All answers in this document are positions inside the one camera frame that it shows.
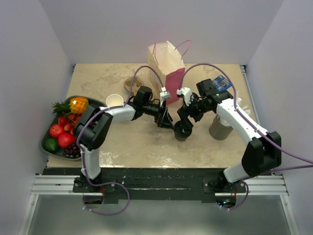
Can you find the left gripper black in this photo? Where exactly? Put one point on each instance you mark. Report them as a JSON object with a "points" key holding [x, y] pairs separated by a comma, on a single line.
{"points": [[164, 121]]}

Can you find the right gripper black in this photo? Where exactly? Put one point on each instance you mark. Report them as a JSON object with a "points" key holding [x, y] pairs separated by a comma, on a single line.
{"points": [[184, 112]]}

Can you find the black coffee cup lid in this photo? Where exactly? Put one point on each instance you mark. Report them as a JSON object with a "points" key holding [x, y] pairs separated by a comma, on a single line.
{"points": [[181, 132]]}

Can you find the dark paper coffee cup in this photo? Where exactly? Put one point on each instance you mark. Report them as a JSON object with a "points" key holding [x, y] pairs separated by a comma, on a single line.
{"points": [[181, 138]]}

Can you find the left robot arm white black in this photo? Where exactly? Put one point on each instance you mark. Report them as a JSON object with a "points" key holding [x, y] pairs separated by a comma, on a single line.
{"points": [[92, 129]]}

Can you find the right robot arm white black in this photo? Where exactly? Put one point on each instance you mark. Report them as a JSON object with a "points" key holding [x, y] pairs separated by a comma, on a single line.
{"points": [[262, 147]]}

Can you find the grey straw holder cup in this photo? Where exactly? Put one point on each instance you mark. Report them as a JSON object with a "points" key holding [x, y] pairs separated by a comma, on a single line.
{"points": [[220, 129]]}

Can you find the cardboard cup carrier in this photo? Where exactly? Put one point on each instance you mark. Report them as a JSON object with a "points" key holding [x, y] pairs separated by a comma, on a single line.
{"points": [[132, 84]]}

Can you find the blue razor package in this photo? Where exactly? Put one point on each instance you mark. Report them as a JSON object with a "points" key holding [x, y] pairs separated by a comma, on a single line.
{"points": [[221, 83]]}

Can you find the pink beige paper bag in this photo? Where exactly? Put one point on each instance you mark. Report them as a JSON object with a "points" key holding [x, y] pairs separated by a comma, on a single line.
{"points": [[169, 67]]}

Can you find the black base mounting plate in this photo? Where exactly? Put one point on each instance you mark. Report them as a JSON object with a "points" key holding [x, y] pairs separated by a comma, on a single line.
{"points": [[153, 184]]}

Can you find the toy pineapple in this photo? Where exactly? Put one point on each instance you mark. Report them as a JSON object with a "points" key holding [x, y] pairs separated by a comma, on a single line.
{"points": [[76, 105]]}

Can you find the dark red grapes bunch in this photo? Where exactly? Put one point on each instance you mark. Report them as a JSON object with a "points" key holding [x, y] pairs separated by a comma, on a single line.
{"points": [[72, 152]]}

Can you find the red apple rear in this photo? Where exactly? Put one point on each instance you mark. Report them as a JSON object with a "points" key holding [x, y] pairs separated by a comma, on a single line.
{"points": [[62, 121]]}

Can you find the red apple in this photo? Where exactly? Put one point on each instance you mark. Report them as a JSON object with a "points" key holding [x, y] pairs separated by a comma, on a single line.
{"points": [[56, 130], [62, 121]]}

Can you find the red apple front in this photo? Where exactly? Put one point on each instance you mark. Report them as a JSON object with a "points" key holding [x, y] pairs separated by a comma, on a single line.
{"points": [[56, 130]]}

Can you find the green lime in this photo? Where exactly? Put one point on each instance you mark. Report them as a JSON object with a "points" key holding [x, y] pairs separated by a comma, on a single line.
{"points": [[51, 145]]}

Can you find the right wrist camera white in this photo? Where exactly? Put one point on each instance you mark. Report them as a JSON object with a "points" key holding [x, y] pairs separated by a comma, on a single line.
{"points": [[186, 94]]}

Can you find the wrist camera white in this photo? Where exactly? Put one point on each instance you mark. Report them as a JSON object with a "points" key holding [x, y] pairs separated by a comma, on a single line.
{"points": [[164, 94], [186, 94]]}

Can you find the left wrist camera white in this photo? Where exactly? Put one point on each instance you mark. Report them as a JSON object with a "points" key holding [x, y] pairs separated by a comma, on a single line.
{"points": [[164, 94]]}

